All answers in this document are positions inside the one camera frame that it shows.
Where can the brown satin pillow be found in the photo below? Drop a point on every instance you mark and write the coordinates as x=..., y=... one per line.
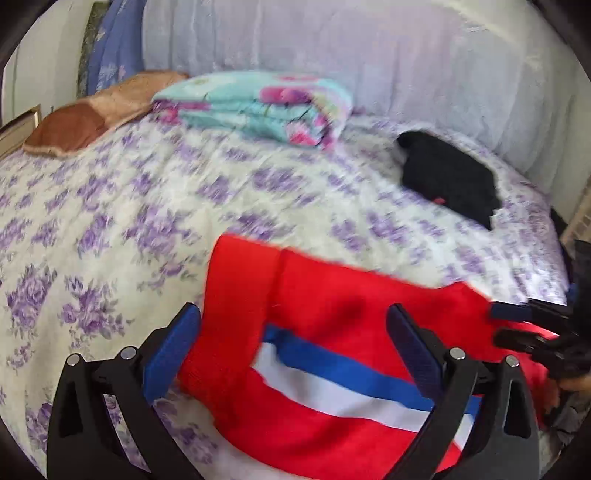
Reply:
x=74, y=127

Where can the floral folded quilt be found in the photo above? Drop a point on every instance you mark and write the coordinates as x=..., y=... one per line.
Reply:
x=297, y=109

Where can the person's right hand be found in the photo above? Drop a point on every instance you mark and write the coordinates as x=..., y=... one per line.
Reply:
x=554, y=388

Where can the blue floral cloth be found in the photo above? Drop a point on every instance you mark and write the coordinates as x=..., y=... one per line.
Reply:
x=117, y=50

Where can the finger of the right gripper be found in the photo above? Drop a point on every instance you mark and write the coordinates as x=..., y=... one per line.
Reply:
x=549, y=316
x=541, y=350

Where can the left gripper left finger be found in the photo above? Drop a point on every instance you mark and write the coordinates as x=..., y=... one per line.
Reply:
x=82, y=442

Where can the purple floral bed sheet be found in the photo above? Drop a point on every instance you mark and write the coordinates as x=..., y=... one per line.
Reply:
x=100, y=249

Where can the black folded garment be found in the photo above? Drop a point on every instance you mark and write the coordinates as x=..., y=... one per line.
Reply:
x=449, y=177

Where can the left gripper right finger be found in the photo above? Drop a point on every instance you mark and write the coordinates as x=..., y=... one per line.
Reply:
x=503, y=442

